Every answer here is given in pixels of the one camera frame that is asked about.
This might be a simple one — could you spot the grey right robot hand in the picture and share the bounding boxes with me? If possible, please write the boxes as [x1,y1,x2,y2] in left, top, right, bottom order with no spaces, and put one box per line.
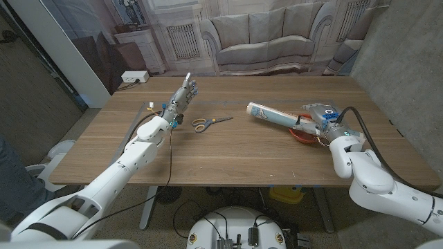
[300,102,347,142]

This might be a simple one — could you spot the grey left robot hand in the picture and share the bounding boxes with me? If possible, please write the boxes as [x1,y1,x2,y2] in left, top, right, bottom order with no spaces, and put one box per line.
[159,72,199,129]

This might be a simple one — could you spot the paper map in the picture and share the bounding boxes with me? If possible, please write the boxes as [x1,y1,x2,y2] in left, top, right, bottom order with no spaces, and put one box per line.
[246,102,366,139]

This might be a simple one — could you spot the white robot base with electronics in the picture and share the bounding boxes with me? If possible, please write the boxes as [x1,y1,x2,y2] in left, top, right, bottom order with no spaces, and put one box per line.
[186,206,287,249]

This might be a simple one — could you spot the red bowl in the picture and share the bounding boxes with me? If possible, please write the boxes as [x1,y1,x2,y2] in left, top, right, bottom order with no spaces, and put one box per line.
[289,113,321,145]

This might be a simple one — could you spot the white power strip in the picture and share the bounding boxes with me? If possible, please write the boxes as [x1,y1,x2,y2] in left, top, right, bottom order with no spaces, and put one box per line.
[120,71,150,84]

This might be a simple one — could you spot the yellow plastic object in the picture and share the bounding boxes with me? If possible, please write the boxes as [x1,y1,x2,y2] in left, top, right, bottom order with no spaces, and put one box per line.
[269,185,305,205]

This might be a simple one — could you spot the black round floor object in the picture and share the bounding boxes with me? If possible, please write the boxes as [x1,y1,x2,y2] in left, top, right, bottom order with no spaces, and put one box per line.
[155,185,183,205]

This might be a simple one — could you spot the grey table leg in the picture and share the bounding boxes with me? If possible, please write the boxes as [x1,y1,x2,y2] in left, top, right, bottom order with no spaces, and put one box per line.
[313,186,336,234]

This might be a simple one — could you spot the printed living room backdrop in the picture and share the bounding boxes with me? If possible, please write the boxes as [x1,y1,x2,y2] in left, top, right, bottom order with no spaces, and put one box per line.
[39,0,392,96]

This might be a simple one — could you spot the white table leg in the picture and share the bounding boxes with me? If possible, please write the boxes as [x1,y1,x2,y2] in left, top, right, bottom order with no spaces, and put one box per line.
[138,185,159,231]

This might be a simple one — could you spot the white floor stand base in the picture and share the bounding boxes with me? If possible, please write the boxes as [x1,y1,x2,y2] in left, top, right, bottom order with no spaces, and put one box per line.
[26,139,77,193]

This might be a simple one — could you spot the person leg in jeans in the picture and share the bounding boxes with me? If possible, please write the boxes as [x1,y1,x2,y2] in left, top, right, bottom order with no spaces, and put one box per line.
[0,134,56,222]

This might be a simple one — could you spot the white robot torso edge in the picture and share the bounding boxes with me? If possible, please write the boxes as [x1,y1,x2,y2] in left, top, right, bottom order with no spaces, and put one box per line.
[0,239,141,249]

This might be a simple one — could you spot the yellow grey handled scissors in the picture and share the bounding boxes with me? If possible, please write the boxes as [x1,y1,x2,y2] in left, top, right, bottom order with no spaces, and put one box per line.
[192,116,235,133]

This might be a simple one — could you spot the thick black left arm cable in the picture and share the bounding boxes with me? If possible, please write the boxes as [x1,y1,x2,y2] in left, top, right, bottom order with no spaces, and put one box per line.
[119,111,163,160]

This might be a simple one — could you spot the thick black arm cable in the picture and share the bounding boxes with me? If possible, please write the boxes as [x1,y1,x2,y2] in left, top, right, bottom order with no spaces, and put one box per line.
[119,111,163,160]
[336,106,443,200]

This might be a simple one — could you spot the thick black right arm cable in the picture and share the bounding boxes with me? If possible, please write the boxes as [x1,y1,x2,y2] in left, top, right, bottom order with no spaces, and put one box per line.
[336,106,443,200]

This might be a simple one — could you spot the black power strip cable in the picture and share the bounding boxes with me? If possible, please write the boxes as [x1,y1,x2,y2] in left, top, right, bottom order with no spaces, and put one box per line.
[115,78,141,92]

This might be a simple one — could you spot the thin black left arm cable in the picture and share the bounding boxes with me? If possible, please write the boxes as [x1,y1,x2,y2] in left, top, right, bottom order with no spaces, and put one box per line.
[71,127,174,241]

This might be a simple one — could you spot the black floor cable loop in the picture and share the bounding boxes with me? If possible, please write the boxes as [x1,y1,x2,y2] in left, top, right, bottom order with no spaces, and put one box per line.
[172,199,230,240]

